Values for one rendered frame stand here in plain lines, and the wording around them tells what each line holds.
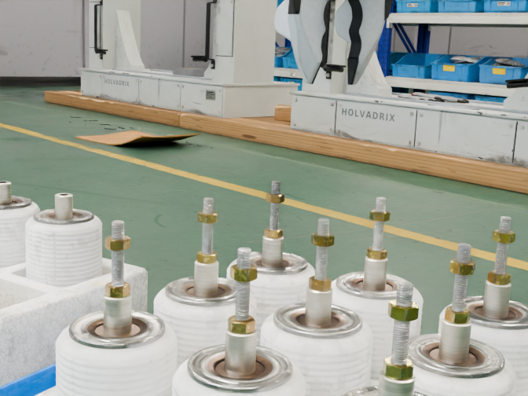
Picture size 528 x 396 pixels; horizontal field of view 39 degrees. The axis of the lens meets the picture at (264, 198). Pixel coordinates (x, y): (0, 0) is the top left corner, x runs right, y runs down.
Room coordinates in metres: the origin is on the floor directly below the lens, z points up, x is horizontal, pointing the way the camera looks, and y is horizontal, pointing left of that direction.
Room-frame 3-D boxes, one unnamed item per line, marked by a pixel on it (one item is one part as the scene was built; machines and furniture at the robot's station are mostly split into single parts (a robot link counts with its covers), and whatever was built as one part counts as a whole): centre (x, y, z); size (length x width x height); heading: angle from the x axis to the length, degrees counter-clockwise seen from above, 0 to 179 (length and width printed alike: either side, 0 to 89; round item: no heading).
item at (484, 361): (0.53, -0.15, 0.25); 0.08 x 0.08 x 0.01
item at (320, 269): (0.59, -0.05, 0.30); 0.01 x 0.01 x 0.08
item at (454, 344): (0.53, -0.15, 0.26); 0.02 x 0.02 x 0.03
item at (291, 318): (0.59, -0.05, 0.25); 0.08 x 0.08 x 0.01
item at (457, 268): (0.53, -0.15, 0.32); 0.02 x 0.02 x 0.01; 3
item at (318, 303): (0.59, -0.05, 0.26); 0.02 x 0.02 x 0.03
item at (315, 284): (0.59, -0.05, 0.29); 0.02 x 0.02 x 0.01; 12
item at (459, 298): (0.53, -0.15, 0.30); 0.01 x 0.01 x 0.08
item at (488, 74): (5.91, -1.93, 0.36); 0.50 x 0.38 x 0.21; 133
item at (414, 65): (6.57, -1.35, 0.36); 0.50 x 0.38 x 0.21; 132
